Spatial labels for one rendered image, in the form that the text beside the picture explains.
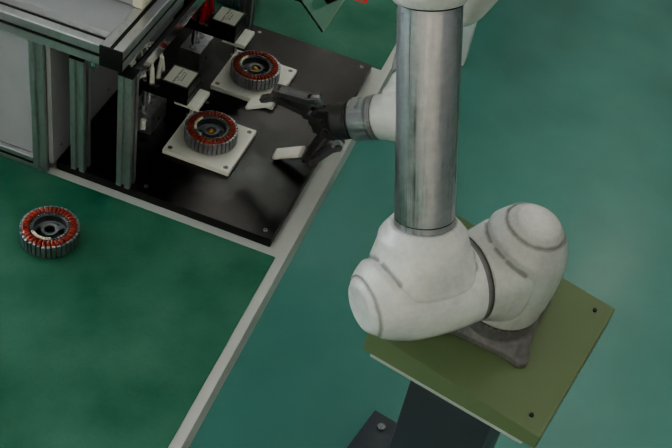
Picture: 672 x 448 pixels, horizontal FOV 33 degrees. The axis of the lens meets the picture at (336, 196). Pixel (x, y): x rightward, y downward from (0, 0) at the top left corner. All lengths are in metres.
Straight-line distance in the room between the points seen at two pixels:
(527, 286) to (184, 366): 0.61
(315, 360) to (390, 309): 1.20
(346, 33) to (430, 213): 1.07
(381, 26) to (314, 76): 0.31
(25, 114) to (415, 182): 0.86
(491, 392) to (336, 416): 0.94
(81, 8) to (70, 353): 0.63
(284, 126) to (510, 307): 0.75
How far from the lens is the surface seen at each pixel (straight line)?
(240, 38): 2.54
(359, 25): 2.86
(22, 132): 2.36
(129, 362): 2.05
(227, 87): 2.55
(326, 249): 3.31
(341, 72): 2.67
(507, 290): 1.95
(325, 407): 2.96
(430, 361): 2.07
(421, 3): 1.69
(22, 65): 2.25
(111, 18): 2.16
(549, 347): 2.16
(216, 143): 2.36
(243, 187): 2.34
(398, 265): 1.85
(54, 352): 2.07
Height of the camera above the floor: 2.38
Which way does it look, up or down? 43 degrees down
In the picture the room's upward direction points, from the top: 12 degrees clockwise
